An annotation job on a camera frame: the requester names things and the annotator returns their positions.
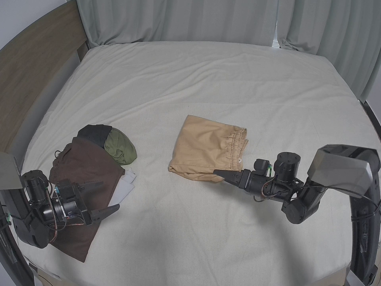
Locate black garment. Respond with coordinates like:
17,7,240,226
77,124,112,148

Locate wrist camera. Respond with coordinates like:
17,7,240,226
55,180,78,203
253,159,272,178

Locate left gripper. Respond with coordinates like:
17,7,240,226
49,181,120,226

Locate pale green curtain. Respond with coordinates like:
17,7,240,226
275,0,381,102
72,0,280,49

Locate green garment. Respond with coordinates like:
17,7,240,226
104,129,137,166

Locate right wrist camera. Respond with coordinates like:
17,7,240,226
253,159,272,178

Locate brown garment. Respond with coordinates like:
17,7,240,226
48,137,125,263

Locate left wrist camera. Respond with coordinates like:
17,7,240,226
55,180,78,203

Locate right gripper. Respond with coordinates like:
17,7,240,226
238,169,266,194

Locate white garment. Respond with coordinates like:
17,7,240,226
107,169,137,208

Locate beige shorts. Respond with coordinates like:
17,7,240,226
168,114,249,183

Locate bed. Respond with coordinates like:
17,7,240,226
0,0,381,286

